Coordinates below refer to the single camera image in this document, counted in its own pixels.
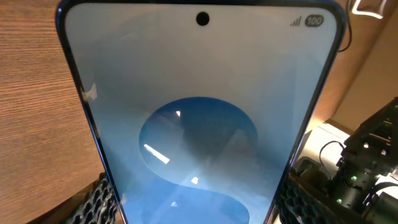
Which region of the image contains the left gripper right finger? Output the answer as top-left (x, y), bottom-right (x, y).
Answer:
top-left (276, 174), bottom-right (367, 224)

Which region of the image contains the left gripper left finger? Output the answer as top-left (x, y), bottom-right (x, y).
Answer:
top-left (63, 172), bottom-right (118, 224)

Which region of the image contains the blue Samsung Galaxy smartphone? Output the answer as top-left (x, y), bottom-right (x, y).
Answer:
top-left (55, 1), bottom-right (346, 223)

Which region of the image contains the black USB charging cable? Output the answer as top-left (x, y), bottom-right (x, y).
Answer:
top-left (337, 0), bottom-right (354, 54)

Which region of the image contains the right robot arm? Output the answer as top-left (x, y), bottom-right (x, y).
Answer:
top-left (277, 99), bottom-right (397, 223)

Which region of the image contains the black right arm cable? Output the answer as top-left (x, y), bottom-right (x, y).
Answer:
top-left (318, 140), bottom-right (346, 184)

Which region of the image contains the white power strip cord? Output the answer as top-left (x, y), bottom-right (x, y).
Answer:
top-left (351, 0), bottom-right (389, 20)

